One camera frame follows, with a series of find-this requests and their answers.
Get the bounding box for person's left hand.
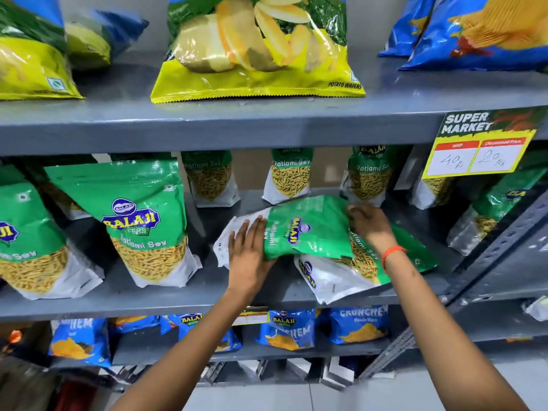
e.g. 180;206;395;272
228;216;279;292

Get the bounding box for person's right hand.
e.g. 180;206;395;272
348;204;401;255

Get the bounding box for green and white snack pouch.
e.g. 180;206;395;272
213;195;357;270

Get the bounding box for person's left forearm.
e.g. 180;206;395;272
110;288;263;411

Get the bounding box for person's right forearm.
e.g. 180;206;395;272
382;251;531;411

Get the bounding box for orange wristband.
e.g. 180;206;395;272
381;245;408;271

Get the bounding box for small yellow shelf label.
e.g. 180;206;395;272
231;310;270;327

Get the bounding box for small blue snack packet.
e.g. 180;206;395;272
329;305;390;345
48;318;112;369
109;316;162;335
160;313;243;354
256;309;318;352

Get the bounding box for row of green sev packets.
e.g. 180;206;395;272
0;146;548;306

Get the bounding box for white and black boxes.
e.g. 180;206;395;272
200;357;357;392

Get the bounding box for yellow black price sign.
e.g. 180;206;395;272
421;107;548;180

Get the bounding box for grey metal shelf rack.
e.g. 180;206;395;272
0;47;548;390

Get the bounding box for large yellow green chips bag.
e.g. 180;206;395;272
150;0;366;104

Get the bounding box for blue chips bag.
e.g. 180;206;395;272
378;0;438;59
400;0;548;72

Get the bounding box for white packet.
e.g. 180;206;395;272
521;295;548;322

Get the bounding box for red packet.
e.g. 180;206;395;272
55;380;100;411

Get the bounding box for orange packet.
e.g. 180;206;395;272
0;329;24;356

